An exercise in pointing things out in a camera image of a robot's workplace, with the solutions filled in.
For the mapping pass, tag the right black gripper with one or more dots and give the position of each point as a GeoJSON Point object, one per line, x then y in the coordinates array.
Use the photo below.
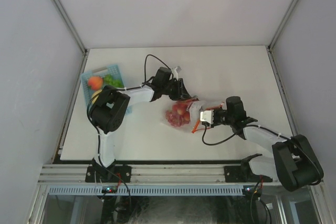
{"type": "Point", "coordinates": [216, 110]}

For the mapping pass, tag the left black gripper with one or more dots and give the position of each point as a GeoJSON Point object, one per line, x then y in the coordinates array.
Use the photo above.
{"type": "Point", "coordinates": [181, 93]}

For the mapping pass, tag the clear zip top bag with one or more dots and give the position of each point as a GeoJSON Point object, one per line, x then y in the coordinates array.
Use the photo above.
{"type": "Point", "coordinates": [198, 106]}

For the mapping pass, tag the red fake strawberries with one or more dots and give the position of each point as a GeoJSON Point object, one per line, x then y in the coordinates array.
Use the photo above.
{"type": "Point", "coordinates": [183, 108]}

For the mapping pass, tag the green fake grape bunch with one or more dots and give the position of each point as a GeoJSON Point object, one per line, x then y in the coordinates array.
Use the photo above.
{"type": "Point", "coordinates": [110, 80]}

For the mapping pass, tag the yellow fake pear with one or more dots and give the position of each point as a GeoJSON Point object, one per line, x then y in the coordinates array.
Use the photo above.
{"type": "Point", "coordinates": [95, 96]}

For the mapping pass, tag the orange fake peach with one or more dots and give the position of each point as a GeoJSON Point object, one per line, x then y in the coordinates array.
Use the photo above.
{"type": "Point", "coordinates": [95, 83]}

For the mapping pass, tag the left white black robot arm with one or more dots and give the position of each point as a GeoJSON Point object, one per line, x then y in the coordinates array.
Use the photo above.
{"type": "Point", "coordinates": [107, 109]}

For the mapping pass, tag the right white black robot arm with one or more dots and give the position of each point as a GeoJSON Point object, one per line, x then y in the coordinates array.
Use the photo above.
{"type": "Point", "coordinates": [293, 162]}

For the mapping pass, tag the red fake grape bunch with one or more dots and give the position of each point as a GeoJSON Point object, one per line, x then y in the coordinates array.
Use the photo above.
{"type": "Point", "coordinates": [174, 119]}

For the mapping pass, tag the light blue plastic basket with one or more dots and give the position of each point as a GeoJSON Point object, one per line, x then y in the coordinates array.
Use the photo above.
{"type": "Point", "coordinates": [110, 69]}

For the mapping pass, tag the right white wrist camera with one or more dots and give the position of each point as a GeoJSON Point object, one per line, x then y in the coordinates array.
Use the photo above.
{"type": "Point", "coordinates": [207, 116]}

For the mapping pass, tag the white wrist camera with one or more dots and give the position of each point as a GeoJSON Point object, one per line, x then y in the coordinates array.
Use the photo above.
{"type": "Point", "coordinates": [207, 116]}
{"type": "Point", "coordinates": [175, 71]}

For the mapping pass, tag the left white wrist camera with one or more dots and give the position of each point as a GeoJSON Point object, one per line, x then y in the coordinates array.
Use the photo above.
{"type": "Point", "coordinates": [175, 71]}

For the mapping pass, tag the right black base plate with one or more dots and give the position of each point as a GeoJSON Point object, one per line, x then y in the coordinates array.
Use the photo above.
{"type": "Point", "coordinates": [243, 174]}

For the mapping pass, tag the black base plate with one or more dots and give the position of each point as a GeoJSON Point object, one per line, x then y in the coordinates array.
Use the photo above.
{"type": "Point", "coordinates": [243, 174]}
{"type": "Point", "coordinates": [112, 174]}

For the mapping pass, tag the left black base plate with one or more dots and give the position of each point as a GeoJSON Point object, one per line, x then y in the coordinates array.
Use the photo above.
{"type": "Point", "coordinates": [112, 174]}

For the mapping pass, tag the light blue slotted cable duct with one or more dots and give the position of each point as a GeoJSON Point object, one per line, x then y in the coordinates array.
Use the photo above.
{"type": "Point", "coordinates": [154, 190]}

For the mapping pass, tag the aluminium front rail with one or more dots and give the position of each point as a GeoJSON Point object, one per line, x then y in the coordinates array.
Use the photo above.
{"type": "Point", "coordinates": [145, 173]}

